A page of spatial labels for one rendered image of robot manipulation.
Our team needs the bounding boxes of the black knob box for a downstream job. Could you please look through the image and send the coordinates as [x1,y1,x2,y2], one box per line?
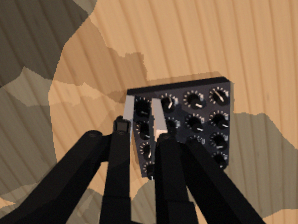
[127,76,230,180]

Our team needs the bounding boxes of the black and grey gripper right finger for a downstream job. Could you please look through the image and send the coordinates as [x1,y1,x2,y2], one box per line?
[148,98,266,224]

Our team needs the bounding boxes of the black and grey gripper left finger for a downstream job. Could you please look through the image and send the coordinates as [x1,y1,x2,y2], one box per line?
[0,95,134,224]

